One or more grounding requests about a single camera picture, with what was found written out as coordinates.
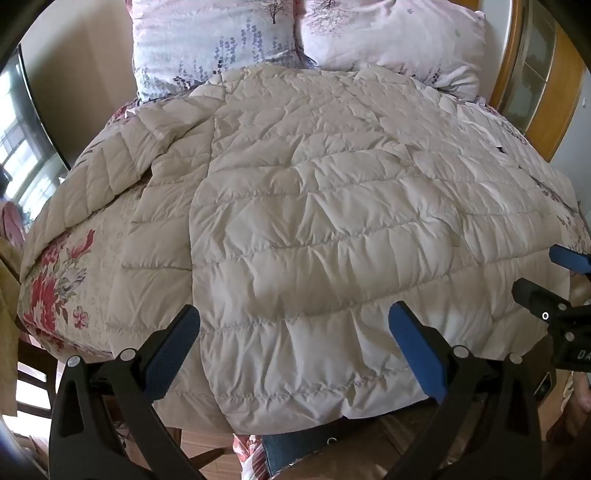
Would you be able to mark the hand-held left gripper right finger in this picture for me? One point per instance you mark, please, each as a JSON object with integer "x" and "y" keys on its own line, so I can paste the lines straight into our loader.
{"x": 418, "y": 350}

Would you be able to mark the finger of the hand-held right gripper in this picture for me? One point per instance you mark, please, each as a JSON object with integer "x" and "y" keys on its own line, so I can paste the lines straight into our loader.
{"x": 570, "y": 258}
{"x": 538, "y": 297}

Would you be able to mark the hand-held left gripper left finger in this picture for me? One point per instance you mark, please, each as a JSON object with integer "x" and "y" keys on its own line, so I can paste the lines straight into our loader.
{"x": 173, "y": 355}

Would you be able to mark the beige quilted down comforter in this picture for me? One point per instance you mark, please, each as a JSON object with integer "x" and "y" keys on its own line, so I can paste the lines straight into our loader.
{"x": 300, "y": 207}

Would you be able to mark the person's right forearm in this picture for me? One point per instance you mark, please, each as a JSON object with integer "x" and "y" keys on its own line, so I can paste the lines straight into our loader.
{"x": 582, "y": 406}

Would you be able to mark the dark wooden chair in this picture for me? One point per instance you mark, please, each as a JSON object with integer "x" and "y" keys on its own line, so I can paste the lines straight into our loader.
{"x": 27, "y": 376}

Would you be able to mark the person's leg in blue jeans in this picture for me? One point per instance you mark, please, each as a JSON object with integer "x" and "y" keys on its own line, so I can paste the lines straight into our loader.
{"x": 300, "y": 450}

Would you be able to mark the wooden glass-door cabinet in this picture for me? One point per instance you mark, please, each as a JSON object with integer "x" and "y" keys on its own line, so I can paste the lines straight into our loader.
{"x": 565, "y": 92}

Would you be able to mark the yellow cloth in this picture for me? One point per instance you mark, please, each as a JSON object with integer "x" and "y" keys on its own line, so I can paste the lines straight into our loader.
{"x": 9, "y": 286}

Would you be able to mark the pink cloth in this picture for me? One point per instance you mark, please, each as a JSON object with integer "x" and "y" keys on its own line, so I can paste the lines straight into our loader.
{"x": 11, "y": 226}

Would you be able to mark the window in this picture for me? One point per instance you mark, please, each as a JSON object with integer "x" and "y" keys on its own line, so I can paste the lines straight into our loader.
{"x": 18, "y": 138}

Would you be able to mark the pale pink tree-print pillow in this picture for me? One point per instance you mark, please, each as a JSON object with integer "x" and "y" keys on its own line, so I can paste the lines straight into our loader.
{"x": 392, "y": 37}

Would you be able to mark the pale blue tree-print pillow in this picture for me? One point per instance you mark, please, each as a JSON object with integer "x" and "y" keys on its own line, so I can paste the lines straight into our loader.
{"x": 207, "y": 41}

